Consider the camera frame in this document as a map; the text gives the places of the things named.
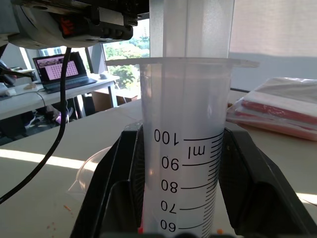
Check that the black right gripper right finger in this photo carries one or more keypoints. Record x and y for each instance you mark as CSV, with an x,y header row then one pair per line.
x,y
252,188

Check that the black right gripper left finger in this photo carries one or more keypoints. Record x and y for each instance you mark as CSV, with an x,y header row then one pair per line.
x,y
111,173

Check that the white office desk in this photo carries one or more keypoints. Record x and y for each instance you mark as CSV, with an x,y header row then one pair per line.
x,y
22,98

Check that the white roller window blind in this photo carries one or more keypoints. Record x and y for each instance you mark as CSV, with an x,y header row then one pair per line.
x,y
275,24

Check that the clear plastic cup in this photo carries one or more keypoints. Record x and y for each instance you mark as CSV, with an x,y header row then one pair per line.
x,y
86,171

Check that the clear bag with red items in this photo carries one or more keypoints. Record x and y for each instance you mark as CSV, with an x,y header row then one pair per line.
x,y
277,106

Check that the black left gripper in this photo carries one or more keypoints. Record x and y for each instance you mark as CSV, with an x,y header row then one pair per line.
x,y
99,31

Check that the clear plastic measuring cylinder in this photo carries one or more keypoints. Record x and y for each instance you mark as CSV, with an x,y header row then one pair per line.
x,y
188,99

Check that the black open laptop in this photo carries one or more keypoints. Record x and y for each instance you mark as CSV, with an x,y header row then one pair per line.
x,y
62,72

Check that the brown cardboard box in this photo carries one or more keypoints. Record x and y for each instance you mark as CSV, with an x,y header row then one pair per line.
x,y
104,100

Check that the grey computer mouse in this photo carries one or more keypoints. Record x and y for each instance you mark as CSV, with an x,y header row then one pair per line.
x,y
103,76

